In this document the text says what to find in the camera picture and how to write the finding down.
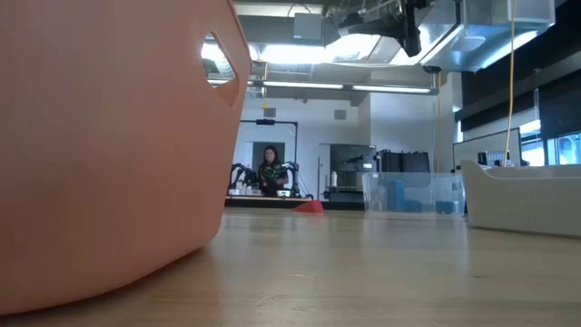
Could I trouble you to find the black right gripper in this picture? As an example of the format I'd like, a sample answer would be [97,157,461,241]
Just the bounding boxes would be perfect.
[324,0,424,59]

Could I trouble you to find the ceiling light strip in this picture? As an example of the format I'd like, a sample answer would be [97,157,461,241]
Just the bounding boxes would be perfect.
[351,84,432,95]
[261,80,345,91]

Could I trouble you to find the grey ceiling box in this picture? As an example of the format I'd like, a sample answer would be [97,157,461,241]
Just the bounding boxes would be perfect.
[292,12,326,41]

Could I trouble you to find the black cabinets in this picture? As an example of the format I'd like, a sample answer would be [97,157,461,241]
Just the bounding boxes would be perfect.
[375,149,431,173]

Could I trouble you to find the grey partition panel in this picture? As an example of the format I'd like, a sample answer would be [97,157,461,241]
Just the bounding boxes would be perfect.
[452,127,523,170]

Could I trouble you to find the black shelf unit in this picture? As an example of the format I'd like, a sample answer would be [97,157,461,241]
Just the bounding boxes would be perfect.
[329,144,378,203]

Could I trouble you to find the clear plastic bin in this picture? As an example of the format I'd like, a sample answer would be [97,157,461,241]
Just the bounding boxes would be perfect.
[361,171,467,215]

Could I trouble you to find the person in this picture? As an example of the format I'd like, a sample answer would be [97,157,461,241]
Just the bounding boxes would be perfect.
[257,144,290,197]

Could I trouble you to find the red toy block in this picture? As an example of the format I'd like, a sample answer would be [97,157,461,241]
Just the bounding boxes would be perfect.
[292,200,325,214]

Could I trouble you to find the white plastic bin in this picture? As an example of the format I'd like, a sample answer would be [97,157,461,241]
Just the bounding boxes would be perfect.
[460,158,581,240]

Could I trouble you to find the background work table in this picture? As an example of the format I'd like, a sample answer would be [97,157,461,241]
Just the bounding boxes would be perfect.
[225,194,319,210]

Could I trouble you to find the orange plastic bin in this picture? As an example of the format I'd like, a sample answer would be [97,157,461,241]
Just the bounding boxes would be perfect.
[0,0,253,317]

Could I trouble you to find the silver ventilation duct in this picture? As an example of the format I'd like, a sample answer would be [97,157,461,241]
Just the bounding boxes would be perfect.
[367,0,557,74]

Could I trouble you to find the yellow hanging cable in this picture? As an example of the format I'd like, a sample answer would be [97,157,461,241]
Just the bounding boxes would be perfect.
[502,0,518,168]

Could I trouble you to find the black gantry frame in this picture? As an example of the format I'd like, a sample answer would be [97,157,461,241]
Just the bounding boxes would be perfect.
[238,118,300,197]

